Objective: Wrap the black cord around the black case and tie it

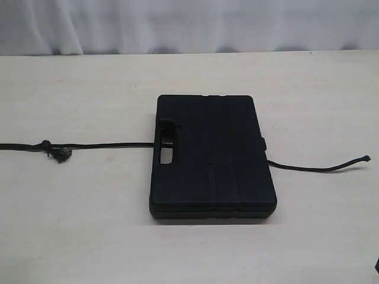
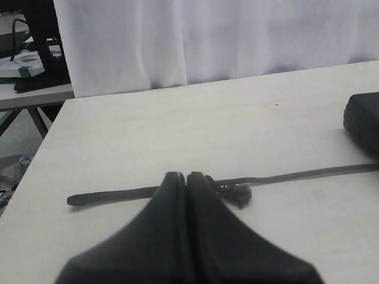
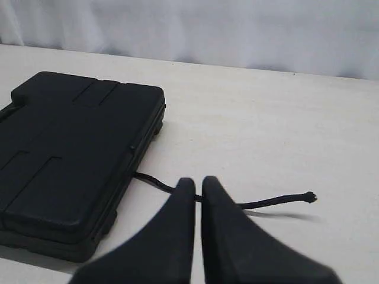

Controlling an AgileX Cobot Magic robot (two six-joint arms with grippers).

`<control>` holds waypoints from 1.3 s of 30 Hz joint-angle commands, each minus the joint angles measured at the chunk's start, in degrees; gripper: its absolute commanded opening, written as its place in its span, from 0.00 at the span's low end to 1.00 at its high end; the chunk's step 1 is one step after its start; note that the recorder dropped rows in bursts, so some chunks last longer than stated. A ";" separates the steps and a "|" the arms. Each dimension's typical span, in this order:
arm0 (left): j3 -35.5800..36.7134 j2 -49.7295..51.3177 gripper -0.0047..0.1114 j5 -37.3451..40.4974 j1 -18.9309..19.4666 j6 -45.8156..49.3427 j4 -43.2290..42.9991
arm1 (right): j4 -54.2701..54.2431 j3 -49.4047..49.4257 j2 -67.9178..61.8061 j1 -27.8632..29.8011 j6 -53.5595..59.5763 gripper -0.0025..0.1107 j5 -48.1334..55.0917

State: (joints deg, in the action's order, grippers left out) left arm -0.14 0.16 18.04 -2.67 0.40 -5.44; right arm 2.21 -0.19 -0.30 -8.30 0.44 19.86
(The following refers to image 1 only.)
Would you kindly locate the black plastic carrying case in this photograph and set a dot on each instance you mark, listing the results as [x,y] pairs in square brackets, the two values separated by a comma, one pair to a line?
[209,160]

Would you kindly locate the white backdrop curtain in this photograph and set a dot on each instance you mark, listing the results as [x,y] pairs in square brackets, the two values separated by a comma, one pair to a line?
[150,27]

